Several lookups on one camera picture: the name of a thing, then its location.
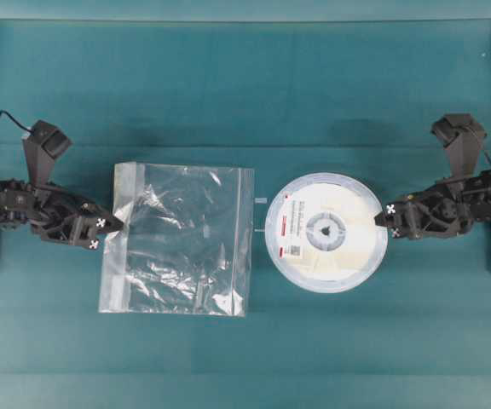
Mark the white component reel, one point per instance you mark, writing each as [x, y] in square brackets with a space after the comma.
[321, 235]

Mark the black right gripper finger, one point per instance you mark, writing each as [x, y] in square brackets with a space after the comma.
[396, 232]
[388, 217]

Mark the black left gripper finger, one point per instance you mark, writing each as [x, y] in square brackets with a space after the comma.
[102, 220]
[89, 242]

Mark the clear zip bag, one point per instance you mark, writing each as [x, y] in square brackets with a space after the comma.
[185, 246]

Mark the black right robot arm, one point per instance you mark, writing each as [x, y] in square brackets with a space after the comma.
[447, 209]

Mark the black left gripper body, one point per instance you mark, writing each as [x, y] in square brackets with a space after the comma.
[53, 213]

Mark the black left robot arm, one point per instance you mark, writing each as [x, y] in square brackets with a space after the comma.
[55, 214]

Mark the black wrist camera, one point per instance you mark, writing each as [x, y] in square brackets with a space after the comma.
[462, 139]
[44, 144]

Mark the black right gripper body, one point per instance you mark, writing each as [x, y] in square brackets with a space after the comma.
[447, 209]

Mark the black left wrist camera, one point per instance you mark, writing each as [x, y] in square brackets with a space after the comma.
[44, 144]

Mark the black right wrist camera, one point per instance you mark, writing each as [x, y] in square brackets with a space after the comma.
[462, 139]

